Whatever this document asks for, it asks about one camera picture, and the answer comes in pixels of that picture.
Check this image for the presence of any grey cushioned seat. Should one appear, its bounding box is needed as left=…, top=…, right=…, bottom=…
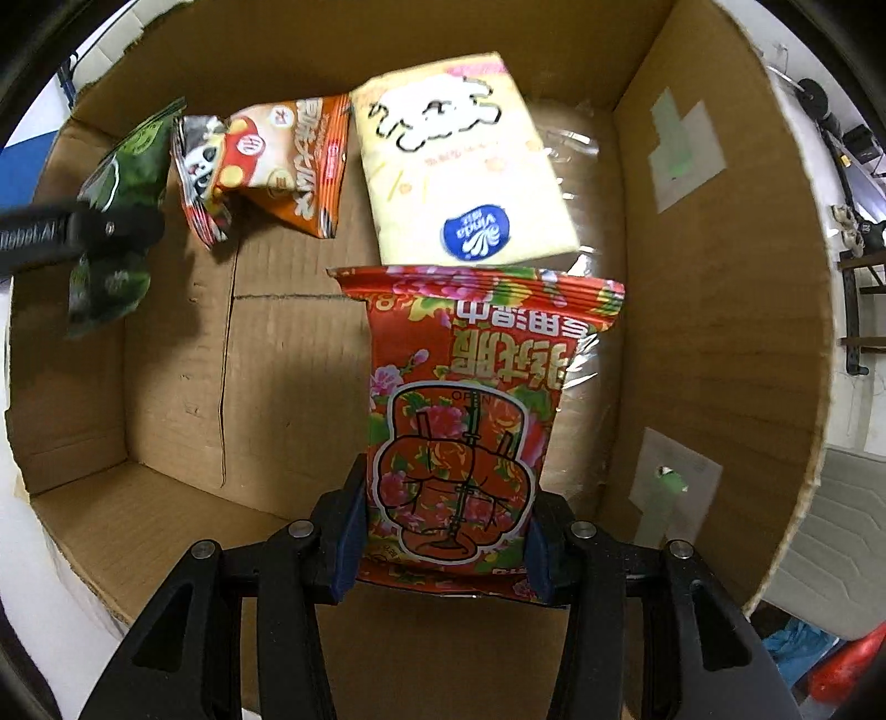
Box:
left=758, top=444, right=886, bottom=641

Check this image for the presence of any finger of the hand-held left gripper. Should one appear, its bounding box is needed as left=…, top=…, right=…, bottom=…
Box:
left=68, top=199, right=167, bottom=263

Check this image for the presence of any black metal stand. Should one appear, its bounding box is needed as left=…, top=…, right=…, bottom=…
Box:
left=834, top=159, right=886, bottom=378

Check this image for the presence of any green snack packet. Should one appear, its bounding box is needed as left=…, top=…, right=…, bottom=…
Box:
left=65, top=97, right=188, bottom=340

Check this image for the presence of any red floral wet wipes pack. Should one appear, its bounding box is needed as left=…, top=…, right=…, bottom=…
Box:
left=327, top=265, right=627, bottom=606

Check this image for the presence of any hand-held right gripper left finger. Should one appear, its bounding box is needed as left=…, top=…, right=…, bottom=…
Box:
left=78, top=453, right=368, bottom=720

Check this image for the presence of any red plastic bag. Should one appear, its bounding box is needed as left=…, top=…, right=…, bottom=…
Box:
left=806, top=629, right=886, bottom=706

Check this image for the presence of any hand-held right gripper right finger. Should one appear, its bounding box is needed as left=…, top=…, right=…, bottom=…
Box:
left=526, top=490, right=807, bottom=720

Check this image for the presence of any blue cloth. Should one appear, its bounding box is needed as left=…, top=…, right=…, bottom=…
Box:
left=761, top=618, right=840, bottom=685

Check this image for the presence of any orange snack packet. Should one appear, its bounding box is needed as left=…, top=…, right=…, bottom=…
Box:
left=172, top=93, right=353, bottom=250

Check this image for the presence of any yellow tissue pack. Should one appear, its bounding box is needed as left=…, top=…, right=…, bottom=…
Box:
left=349, top=51, right=583, bottom=268

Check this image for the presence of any cardboard box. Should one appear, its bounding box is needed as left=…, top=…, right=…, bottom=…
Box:
left=6, top=0, right=833, bottom=720

